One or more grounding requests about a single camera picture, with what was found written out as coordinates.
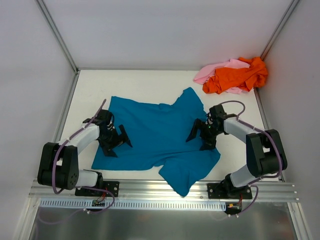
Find teal blue t shirt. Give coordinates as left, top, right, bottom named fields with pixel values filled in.
left=91, top=87, right=221, bottom=197

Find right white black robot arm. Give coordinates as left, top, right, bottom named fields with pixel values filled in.
left=186, top=103, right=288, bottom=200

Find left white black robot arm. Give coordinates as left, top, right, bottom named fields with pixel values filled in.
left=37, top=109, right=131, bottom=197

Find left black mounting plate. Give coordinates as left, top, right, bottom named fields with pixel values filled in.
left=75, top=181, right=120, bottom=198

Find black mounting plate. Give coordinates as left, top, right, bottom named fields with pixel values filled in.
left=75, top=181, right=120, bottom=198
left=206, top=182, right=253, bottom=200

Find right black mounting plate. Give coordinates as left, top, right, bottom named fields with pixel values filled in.
left=206, top=182, right=253, bottom=200

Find pink t shirt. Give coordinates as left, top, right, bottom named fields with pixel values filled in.
left=193, top=59, right=250, bottom=85

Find orange t shirt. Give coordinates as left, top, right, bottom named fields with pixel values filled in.
left=202, top=57, right=268, bottom=94

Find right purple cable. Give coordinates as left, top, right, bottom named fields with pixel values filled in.
left=219, top=99, right=285, bottom=218

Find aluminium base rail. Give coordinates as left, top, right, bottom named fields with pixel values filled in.
left=28, top=179, right=301, bottom=203

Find white slotted cable duct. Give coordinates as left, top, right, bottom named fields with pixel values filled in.
left=39, top=198, right=227, bottom=212

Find left aluminium corner post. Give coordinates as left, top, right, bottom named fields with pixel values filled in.
left=35, top=0, right=79, bottom=74

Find aluminium corner post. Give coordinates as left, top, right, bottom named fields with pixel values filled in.
left=260, top=0, right=301, bottom=61
left=35, top=0, right=79, bottom=74

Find right aluminium corner post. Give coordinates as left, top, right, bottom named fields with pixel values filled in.
left=260, top=0, right=301, bottom=61

